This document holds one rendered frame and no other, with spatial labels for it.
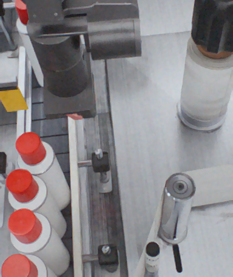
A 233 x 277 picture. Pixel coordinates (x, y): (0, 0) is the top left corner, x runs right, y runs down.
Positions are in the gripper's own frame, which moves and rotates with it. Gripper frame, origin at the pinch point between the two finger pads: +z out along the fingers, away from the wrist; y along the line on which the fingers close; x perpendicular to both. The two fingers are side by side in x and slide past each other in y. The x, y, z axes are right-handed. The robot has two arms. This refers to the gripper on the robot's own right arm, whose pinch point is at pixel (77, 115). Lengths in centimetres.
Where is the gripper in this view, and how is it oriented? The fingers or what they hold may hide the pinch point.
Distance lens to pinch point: 64.2
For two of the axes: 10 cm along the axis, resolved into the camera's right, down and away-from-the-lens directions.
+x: -9.9, 1.1, 0.1
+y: -0.9, -8.6, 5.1
